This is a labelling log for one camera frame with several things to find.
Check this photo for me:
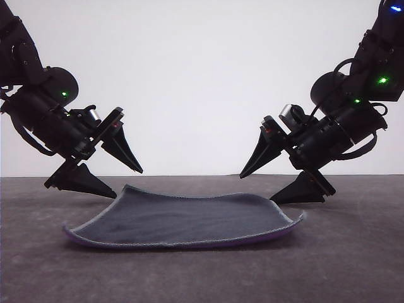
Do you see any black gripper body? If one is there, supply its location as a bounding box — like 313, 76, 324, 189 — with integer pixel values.
259, 105, 388, 197
6, 90, 124, 191

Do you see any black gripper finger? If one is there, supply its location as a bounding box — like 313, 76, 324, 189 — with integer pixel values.
269, 171, 326, 205
100, 119, 144, 174
239, 126, 285, 179
52, 162, 117, 199

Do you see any purple towel with grey hem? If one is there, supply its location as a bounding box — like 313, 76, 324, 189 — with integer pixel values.
62, 183, 306, 251

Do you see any grey table cloth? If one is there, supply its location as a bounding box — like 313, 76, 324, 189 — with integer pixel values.
0, 174, 404, 303

